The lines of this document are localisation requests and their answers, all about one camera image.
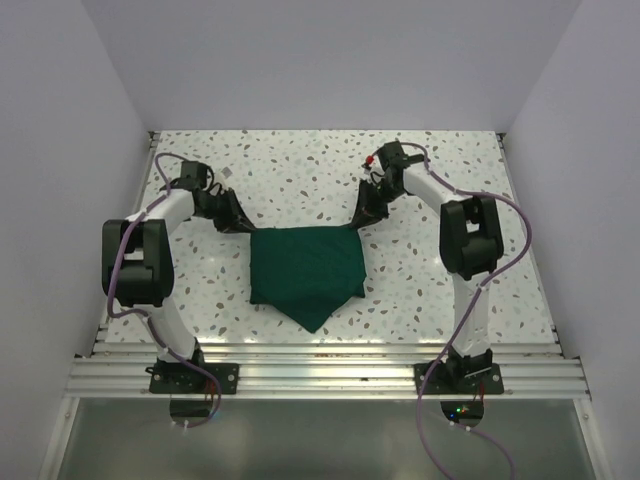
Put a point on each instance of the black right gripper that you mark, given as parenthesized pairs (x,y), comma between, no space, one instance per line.
(367,212)

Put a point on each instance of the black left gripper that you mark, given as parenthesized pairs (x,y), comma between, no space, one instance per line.
(235,220)

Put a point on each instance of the green surgical drape cloth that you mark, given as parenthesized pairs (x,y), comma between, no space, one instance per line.
(306,273)

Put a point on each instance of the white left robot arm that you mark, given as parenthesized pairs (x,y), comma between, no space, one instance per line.
(137,268)

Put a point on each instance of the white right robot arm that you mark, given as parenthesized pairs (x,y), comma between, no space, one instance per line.
(470,246)

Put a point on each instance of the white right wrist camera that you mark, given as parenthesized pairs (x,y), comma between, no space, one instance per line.
(372,169)

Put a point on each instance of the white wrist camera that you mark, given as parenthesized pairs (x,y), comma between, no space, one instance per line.
(372,169)
(221,178)

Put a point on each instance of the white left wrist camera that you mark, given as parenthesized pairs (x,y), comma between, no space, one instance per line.
(221,178)

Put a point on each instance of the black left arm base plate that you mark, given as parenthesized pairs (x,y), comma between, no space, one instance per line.
(175,378)

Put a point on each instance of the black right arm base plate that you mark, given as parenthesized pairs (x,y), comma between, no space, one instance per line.
(460,380)

